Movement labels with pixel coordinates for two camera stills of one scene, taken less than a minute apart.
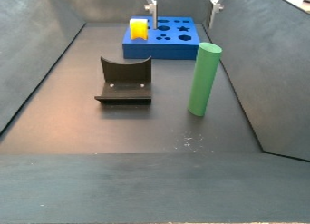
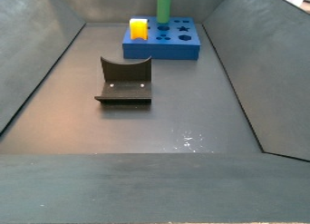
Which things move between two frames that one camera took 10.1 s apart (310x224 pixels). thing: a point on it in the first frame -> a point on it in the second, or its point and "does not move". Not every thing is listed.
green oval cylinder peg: x=208 y=64 -> x=162 y=6
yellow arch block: x=140 y=28 does not move
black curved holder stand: x=127 y=82 does not move
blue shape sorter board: x=174 y=41 does not move
